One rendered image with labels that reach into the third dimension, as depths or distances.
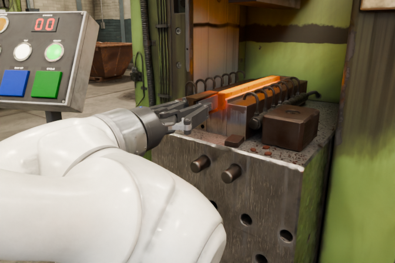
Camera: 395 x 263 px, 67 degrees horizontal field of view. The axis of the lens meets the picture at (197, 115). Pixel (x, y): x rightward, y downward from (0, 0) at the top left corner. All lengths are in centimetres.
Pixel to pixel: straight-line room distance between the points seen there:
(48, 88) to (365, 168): 79
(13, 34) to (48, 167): 72
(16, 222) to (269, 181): 47
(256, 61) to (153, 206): 94
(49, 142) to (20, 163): 3
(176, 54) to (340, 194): 58
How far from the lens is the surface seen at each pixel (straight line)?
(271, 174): 59
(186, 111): 55
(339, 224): 83
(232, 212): 68
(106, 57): 694
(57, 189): 23
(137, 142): 45
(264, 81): 86
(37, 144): 38
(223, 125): 68
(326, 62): 107
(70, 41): 92
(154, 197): 26
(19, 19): 106
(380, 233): 82
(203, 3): 94
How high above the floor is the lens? 115
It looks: 16 degrees down
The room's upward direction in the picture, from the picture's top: straight up
